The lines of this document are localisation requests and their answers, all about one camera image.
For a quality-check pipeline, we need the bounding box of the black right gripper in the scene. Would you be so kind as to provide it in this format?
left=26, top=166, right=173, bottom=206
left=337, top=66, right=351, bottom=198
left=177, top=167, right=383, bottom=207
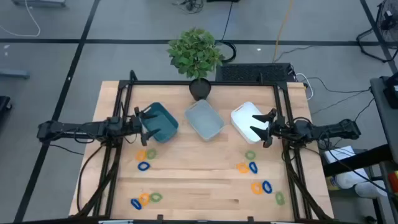
left=249, top=108, right=295, bottom=149

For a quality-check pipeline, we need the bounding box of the black device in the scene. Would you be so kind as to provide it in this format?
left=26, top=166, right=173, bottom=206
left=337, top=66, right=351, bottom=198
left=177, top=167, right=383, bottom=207
left=382, top=72, right=398, bottom=110

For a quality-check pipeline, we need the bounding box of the white paper towel roll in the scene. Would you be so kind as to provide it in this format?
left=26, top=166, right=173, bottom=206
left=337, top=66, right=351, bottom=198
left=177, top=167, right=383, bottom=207
left=334, top=169, right=373, bottom=191

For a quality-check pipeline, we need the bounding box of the white paper box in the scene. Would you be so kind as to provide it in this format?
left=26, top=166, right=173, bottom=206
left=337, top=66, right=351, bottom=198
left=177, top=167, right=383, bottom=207
left=323, top=145, right=357, bottom=164

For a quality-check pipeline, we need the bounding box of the yellow hanging cable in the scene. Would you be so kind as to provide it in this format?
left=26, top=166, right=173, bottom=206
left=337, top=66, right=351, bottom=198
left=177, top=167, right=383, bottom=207
left=272, top=0, right=295, bottom=63

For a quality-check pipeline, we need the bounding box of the white plastic bin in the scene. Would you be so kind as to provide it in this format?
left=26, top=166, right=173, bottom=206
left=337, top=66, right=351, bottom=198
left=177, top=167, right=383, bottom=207
left=230, top=101, right=271, bottom=145

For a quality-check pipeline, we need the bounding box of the grey floor bar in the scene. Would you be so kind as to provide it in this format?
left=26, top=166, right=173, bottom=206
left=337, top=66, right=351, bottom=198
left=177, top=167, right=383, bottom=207
left=0, top=68, right=30, bottom=80
left=11, top=0, right=67, bottom=7

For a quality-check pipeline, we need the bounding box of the grey plastic bin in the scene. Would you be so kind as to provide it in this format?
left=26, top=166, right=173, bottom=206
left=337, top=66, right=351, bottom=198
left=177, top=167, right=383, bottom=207
left=184, top=99, right=225, bottom=141

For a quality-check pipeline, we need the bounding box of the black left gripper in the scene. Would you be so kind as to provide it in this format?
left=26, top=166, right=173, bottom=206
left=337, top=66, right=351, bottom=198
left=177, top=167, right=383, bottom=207
left=129, top=106, right=162, bottom=147

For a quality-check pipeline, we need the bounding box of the black shelf rail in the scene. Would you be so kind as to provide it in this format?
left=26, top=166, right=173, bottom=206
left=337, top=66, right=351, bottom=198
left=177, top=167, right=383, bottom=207
left=322, top=144, right=398, bottom=178

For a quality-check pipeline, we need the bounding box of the white floor cable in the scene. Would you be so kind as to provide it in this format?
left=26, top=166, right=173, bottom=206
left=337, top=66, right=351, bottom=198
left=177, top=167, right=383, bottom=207
left=0, top=0, right=42, bottom=38

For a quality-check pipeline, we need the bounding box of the black metal rig frame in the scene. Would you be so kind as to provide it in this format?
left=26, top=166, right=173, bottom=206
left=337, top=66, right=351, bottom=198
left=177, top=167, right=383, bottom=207
left=74, top=70, right=335, bottom=223

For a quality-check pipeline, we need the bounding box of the white computer cable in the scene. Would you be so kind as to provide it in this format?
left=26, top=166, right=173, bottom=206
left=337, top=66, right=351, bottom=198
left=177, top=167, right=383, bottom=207
left=294, top=72, right=315, bottom=101

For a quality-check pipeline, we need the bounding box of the black rig cable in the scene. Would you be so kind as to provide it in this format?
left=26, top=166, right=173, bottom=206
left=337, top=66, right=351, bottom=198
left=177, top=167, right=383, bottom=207
left=76, top=143, right=105, bottom=215

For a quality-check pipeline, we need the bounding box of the black floor object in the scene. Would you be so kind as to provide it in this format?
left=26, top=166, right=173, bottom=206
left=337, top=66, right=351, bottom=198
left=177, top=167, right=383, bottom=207
left=0, top=95, right=13, bottom=114

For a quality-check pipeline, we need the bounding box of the green leafy plant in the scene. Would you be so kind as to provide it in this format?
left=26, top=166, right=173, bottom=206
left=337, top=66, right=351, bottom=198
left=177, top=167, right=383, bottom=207
left=167, top=27, right=225, bottom=80

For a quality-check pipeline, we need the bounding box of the black hanging cable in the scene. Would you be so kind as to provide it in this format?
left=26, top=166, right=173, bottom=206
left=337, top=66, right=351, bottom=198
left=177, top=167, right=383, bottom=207
left=216, top=0, right=238, bottom=63

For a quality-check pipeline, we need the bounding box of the teal plastic bin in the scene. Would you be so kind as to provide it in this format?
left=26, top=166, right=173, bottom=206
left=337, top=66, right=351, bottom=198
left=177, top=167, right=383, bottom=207
left=139, top=101, right=180, bottom=144

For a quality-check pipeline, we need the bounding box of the black plant pot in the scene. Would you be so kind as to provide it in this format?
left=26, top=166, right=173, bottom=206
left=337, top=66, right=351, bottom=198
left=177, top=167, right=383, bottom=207
left=188, top=77, right=213, bottom=101

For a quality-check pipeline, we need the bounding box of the black floor fan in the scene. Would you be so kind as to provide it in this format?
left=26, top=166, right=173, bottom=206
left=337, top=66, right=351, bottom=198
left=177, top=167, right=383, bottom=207
left=356, top=0, right=398, bottom=63

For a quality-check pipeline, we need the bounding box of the dark side table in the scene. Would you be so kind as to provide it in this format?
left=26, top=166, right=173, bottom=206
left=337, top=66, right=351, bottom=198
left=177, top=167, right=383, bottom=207
left=369, top=76, right=398, bottom=156

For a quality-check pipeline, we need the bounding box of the black cable bundle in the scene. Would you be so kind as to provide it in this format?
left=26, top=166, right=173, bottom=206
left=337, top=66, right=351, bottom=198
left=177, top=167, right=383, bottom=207
left=172, top=0, right=205, bottom=15

